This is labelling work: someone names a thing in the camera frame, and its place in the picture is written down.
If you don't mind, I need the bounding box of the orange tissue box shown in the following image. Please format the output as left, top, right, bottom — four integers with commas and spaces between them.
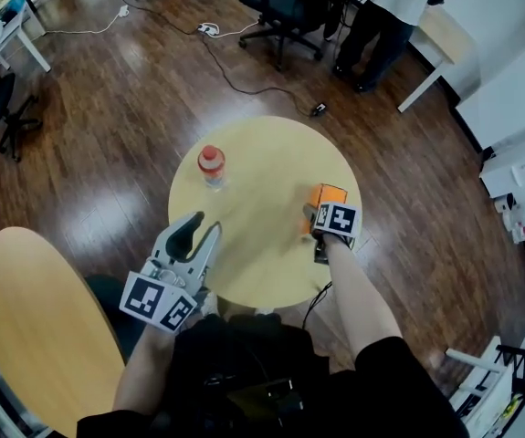
308, 182, 349, 235

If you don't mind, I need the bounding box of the long black floor cable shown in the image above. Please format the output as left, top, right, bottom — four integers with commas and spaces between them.
110, 0, 318, 113

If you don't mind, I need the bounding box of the black chest-mounted device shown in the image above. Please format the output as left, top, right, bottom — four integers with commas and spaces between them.
225, 376, 304, 423

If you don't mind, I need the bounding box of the person's left white shoe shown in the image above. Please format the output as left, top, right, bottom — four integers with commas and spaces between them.
201, 291, 220, 318

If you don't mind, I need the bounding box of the white wooden rack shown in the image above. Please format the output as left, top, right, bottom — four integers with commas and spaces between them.
444, 335, 517, 438

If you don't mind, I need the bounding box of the white office desk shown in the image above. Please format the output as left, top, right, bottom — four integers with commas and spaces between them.
0, 0, 52, 81

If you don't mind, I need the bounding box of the person's black clothing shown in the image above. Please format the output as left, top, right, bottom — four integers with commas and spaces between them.
77, 312, 468, 438

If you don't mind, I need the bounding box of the wooden top white desk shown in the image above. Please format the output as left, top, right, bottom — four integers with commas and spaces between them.
396, 6, 478, 113

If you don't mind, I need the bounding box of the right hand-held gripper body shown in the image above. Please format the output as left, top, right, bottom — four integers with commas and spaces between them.
310, 202, 362, 264

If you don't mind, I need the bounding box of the white cardboard box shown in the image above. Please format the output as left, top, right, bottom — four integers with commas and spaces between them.
478, 135, 525, 199

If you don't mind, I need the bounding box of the white power cable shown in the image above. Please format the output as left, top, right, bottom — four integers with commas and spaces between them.
45, 14, 124, 36
218, 18, 261, 38

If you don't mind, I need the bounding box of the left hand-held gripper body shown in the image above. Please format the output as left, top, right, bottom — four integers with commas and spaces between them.
120, 255, 209, 335

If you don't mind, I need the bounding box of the large round wooden table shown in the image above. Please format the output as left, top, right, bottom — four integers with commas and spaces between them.
0, 225, 126, 438

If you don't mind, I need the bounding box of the small round wooden table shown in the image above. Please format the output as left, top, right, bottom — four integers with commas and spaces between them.
167, 115, 363, 309

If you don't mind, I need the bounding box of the red label plastic bottle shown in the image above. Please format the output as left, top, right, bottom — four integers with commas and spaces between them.
197, 144, 226, 192

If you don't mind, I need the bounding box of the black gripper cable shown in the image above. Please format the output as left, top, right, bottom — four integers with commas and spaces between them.
301, 280, 334, 330

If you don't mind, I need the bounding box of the person's left forearm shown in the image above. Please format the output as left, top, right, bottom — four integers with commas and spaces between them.
112, 321, 176, 415

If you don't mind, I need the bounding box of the cluster of small white packets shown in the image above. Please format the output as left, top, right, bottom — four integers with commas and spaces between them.
493, 193, 525, 245

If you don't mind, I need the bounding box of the person's right forearm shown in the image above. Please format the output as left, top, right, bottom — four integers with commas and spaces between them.
323, 235, 403, 364

